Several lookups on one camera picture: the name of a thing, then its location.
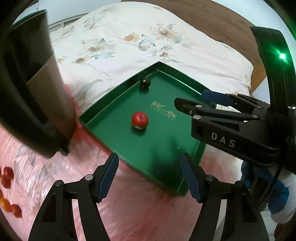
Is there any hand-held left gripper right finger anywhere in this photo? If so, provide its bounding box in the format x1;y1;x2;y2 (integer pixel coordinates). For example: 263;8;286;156
180;152;270;241

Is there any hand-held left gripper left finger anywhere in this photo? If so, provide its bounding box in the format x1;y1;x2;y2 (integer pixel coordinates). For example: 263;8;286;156
28;152;119;241

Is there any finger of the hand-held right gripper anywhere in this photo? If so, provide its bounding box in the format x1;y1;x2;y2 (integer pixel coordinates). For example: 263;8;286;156
201;90;270;114
174;97;260;120

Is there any green tray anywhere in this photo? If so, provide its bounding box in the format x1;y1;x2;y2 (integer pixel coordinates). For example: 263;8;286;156
79;61;216;197

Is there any orange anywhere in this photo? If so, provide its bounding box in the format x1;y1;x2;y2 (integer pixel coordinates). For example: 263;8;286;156
0;198;11;212

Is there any white floral quilt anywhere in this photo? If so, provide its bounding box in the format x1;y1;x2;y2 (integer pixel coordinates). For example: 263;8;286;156
47;2;253;116

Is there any white slatted rail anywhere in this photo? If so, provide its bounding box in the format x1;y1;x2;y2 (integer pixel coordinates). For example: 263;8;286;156
47;14;89;33

